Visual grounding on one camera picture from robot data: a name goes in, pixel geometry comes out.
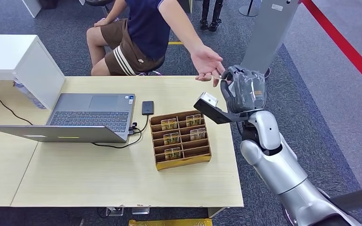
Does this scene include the red barrier belt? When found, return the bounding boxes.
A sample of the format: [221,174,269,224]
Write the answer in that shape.
[299,0,362,95]

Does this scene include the dark grey bar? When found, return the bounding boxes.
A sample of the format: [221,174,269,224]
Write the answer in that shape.
[329,184,362,214]

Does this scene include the grey metal stand panel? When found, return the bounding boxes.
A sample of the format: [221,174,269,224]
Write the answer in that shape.
[241,0,301,74]

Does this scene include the wooden card holder box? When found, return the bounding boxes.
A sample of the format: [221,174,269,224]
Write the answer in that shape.
[149,110,213,171]

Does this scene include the grey laptop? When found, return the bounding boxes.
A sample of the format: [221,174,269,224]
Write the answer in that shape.
[0,92,137,144]

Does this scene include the person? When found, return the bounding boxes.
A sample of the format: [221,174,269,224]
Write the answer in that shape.
[86,0,226,87]

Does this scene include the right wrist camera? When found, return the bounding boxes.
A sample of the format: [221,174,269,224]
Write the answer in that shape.
[193,91,251,125]

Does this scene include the black drive cable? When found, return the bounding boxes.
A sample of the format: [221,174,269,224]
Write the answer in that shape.
[91,114,151,149]

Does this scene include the stanchion base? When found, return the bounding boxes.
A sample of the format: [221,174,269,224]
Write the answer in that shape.
[238,0,260,17]

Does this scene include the black external drive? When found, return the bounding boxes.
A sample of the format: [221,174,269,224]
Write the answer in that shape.
[141,100,155,116]

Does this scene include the yellow padded package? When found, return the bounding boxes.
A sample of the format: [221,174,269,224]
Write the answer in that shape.
[128,218,214,226]

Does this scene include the grey desk foot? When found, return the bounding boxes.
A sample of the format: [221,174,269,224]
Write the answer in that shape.
[105,206,125,218]
[132,205,151,216]

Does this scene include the person's left hand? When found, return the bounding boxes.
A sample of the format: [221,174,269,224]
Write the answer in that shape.
[189,45,226,88]

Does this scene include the thin black cable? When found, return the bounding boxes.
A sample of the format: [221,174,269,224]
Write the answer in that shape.
[0,93,34,126]

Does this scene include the clear plastic film wrap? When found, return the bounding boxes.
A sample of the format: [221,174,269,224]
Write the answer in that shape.
[230,69,267,110]

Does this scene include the white furniture panel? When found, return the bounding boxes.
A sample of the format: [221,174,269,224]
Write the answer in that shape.
[21,0,43,19]

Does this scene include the person's right hand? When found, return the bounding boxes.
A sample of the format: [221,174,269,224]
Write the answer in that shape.
[94,17,119,28]

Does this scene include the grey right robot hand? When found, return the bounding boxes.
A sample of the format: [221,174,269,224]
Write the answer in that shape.
[220,65,268,115]

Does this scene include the white desk leg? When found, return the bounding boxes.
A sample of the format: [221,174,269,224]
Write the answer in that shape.
[207,207,230,218]

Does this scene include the white cabinet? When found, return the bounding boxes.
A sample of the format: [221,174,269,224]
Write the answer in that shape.
[0,34,66,111]

